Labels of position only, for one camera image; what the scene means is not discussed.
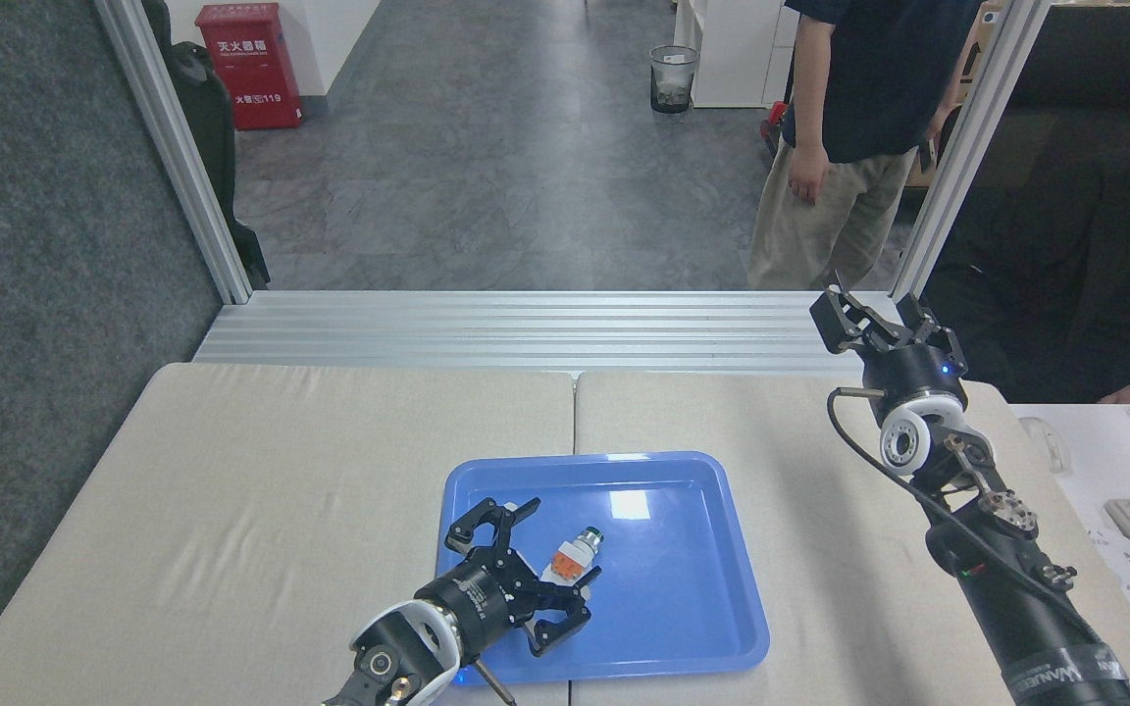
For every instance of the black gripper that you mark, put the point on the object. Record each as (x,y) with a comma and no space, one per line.
(477,600)
(913,375)

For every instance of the white orange switch part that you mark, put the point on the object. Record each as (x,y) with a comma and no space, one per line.
(570,561)

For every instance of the blue plastic tray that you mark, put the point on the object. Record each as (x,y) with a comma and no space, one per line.
(673,588)

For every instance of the standing person's hand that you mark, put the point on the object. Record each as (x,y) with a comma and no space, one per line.
(808,176)

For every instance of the white computer mouse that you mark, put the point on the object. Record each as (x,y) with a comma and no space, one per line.
(1046,443)

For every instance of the seated person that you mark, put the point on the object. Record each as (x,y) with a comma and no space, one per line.
(1095,275)

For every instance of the small red object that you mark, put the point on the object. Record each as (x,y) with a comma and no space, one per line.
(774,126)

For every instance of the standing person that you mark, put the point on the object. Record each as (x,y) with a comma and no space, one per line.
(869,88)

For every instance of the white desk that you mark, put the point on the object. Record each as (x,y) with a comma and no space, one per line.
(1104,471)

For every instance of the white cabinet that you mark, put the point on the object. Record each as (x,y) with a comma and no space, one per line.
(732,49)

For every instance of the grey trash bin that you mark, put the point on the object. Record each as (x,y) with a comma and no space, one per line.
(673,78)

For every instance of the black office chair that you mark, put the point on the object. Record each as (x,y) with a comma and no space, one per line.
(1104,69)

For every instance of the white power strip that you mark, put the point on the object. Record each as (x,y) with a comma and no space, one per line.
(1129,574)

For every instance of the black bag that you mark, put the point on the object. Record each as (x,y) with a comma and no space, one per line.
(207,127)

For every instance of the red fire extinguisher box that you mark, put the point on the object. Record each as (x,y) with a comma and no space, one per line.
(249,64)

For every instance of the silver aluminium post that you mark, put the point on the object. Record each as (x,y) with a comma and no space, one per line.
(967,147)
(178,147)

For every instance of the silver aluminium rail platform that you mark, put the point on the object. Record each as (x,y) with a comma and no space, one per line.
(526,333)

